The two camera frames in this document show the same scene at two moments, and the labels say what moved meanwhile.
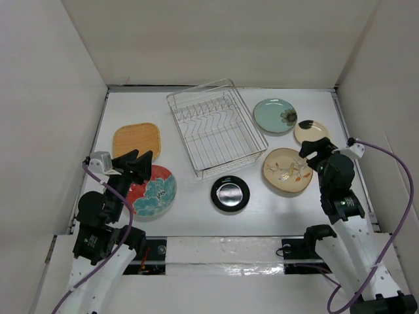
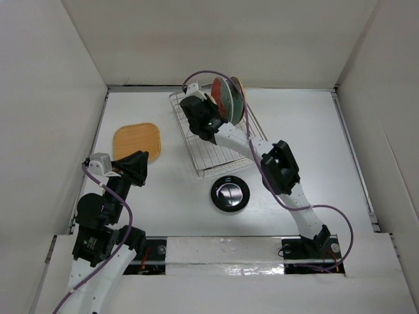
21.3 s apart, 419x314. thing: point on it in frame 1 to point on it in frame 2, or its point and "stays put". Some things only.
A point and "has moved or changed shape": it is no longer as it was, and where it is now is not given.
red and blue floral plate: (153, 198) to (222, 95)
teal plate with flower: (275, 115) to (237, 101)
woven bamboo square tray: (145, 137) stays put
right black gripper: (322, 146) to (210, 103)
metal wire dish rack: (219, 133) stays put
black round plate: (230, 193) stays put
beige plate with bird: (285, 170) has moved or changed shape
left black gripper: (137, 169) stays put
